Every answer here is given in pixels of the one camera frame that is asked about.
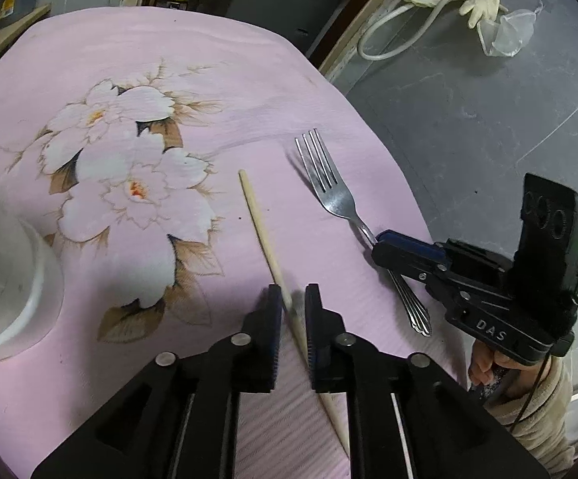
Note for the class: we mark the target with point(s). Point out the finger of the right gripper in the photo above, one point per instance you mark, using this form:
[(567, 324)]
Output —
[(428, 266), (412, 246)]

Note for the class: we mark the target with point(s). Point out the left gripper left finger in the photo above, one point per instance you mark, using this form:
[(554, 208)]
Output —
[(243, 363)]

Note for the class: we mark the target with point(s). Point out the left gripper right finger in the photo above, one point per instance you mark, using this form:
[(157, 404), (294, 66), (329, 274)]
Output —
[(344, 363)]

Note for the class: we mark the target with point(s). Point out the bamboo chopstick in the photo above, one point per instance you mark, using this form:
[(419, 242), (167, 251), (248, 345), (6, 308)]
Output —
[(290, 312)]

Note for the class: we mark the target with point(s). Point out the silver fork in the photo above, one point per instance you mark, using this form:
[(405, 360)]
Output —
[(334, 195)]

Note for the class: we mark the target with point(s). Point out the beige sleeve right forearm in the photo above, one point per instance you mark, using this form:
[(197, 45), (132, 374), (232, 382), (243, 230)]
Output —
[(542, 427)]

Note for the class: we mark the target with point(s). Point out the person's right hand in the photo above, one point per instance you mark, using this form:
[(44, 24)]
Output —
[(484, 358)]

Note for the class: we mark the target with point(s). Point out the pink floral tablecloth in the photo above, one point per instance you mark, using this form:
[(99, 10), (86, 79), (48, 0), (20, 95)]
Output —
[(125, 137)]

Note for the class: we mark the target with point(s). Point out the clear plastic bag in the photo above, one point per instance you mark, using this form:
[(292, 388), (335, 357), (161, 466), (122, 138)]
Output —
[(509, 34)]

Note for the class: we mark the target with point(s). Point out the white utensil holder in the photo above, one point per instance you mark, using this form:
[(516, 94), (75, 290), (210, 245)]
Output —
[(31, 285)]

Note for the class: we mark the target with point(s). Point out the grey metal cabinet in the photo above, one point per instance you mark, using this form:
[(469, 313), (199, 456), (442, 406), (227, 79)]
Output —
[(298, 21)]

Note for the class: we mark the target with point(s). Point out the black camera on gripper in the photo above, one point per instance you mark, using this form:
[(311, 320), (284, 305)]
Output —
[(547, 253)]

